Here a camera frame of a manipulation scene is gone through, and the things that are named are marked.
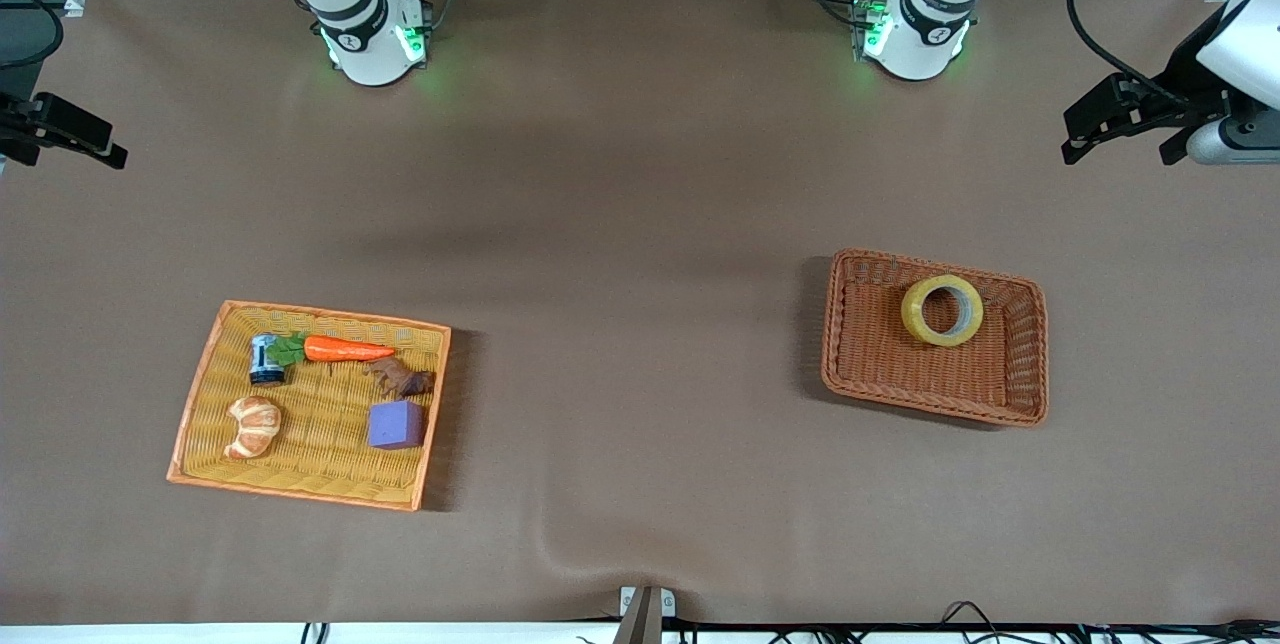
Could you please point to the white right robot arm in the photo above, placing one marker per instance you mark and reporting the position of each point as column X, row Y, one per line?
column 368, row 34

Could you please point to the toy croissant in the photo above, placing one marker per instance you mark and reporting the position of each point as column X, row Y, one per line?
column 252, row 426

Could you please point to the small blue can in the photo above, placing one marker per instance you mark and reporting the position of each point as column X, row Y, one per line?
column 266, row 364

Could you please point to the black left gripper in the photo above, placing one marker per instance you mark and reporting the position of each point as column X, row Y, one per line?
column 1183, row 77

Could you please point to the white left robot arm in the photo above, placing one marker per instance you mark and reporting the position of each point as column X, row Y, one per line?
column 920, row 34

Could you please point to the orange toy carrot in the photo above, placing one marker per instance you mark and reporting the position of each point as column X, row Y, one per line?
column 345, row 350

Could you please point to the yellow woven tray orange rim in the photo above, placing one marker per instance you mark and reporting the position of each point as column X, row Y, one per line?
column 330, row 480

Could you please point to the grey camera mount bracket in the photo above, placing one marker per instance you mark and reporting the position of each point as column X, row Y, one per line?
column 645, row 619

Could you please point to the brown toy animal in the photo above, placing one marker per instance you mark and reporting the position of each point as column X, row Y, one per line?
column 405, row 382

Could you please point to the brown table cloth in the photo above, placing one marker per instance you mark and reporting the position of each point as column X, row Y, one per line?
column 640, row 224

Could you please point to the brown wicker basket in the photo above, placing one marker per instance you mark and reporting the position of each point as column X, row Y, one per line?
column 930, row 384

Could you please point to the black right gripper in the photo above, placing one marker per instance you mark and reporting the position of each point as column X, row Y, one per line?
column 22, row 119

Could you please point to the purple cube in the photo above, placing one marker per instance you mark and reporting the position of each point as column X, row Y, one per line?
column 396, row 426

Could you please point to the yellow clear tape roll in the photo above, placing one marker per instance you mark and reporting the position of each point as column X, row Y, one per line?
column 912, row 320

